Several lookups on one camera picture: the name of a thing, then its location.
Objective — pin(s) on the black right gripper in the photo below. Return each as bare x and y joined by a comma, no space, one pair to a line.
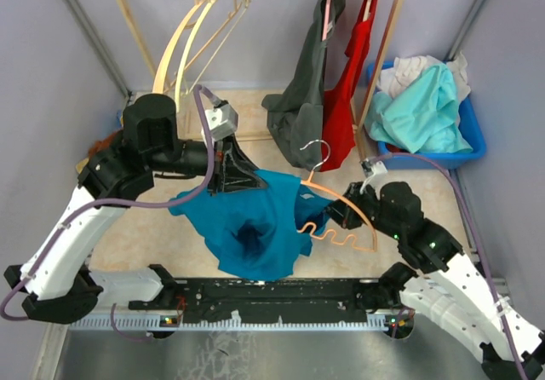
342,214

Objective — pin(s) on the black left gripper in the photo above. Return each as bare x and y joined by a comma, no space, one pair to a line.
237,173

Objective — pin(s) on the orange wooden hanger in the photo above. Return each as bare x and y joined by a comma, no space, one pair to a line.
311,228

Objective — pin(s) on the blue t shirt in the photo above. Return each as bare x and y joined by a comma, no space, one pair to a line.
254,234

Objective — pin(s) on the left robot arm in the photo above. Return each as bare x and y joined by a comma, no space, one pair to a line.
58,286

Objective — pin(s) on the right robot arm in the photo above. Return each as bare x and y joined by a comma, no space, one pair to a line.
438,279

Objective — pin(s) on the red t shirt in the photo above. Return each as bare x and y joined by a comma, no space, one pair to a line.
338,113

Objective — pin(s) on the grey t shirt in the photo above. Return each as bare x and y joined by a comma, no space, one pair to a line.
295,116

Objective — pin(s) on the light wooden hanger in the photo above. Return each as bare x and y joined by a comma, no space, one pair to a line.
167,71

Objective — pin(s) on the cream wooden hanger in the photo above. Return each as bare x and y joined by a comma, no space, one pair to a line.
218,38

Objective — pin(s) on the pink hanger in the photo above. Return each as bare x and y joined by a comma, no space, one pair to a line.
328,20

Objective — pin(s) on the turquoise cloth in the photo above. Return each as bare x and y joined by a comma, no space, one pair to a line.
425,139

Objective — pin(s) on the brown cloth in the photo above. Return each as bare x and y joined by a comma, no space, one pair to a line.
103,144

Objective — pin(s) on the beige towel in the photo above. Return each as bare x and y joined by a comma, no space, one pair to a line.
81,165

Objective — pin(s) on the blue plastic bin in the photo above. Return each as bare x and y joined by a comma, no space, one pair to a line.
471,132

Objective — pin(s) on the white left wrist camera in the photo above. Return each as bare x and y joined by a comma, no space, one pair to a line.
222,121

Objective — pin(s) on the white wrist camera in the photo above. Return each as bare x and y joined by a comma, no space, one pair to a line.
372,170
222,121

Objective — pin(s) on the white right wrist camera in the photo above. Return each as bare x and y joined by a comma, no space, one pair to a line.
372,170

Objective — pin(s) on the white toothed cable duct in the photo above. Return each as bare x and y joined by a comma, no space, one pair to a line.
165,323

